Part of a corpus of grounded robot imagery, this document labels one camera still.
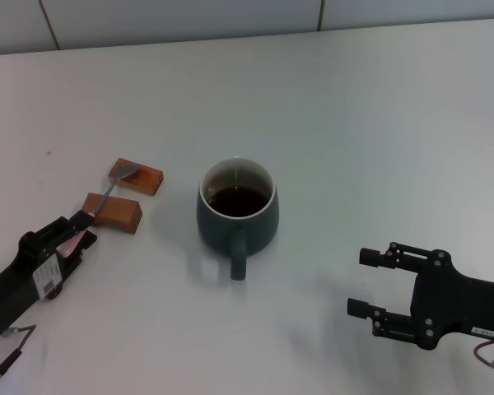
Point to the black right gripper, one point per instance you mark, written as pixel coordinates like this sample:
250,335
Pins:
457,304

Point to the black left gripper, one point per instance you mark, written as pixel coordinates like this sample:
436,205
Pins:
20,280

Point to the grey ceramic cup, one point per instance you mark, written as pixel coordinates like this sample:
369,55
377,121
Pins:
239,234

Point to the arched wooden block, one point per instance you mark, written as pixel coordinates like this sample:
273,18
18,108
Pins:
121,214

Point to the flat wooden block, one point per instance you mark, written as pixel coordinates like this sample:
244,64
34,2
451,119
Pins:
146,179

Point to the dark coffee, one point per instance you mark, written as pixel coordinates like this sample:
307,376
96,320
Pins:
239,201

